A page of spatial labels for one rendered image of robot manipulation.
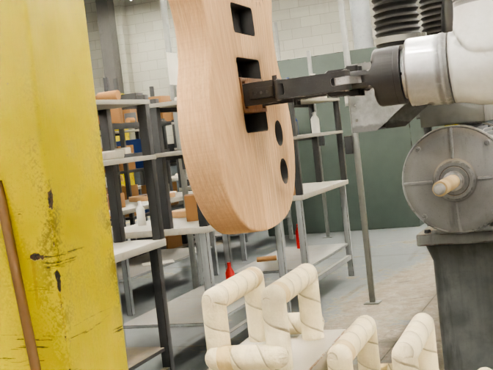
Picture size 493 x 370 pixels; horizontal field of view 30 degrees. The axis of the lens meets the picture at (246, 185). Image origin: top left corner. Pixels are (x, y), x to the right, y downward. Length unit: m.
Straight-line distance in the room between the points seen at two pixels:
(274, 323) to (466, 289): 1.24
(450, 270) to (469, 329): 0.16
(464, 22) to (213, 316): 0.48
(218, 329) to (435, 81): 0.42
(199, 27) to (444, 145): 1.14
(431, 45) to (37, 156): 1.22
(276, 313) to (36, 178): 1.12
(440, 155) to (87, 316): 0.93
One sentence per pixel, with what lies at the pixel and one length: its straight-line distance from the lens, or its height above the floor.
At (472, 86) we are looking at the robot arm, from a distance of 1.15.
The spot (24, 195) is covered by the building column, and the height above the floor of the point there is 1.32.
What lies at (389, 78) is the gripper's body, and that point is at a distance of 1.17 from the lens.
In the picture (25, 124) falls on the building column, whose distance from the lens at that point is 2.19.
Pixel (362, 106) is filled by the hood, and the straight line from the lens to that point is 1.92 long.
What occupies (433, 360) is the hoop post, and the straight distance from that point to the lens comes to 1.33.
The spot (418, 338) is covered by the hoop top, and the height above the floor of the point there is 1.13.
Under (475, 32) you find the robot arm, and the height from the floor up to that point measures 1.50.
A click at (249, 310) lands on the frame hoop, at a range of 1.37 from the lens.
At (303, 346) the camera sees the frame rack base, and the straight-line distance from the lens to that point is 1.31.
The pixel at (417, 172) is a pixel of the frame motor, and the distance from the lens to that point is 2.19.
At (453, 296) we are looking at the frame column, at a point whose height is 0.95.
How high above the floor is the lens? 1.40
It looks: 3 degrees down
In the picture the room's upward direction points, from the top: 6 degrees counter-clockwise
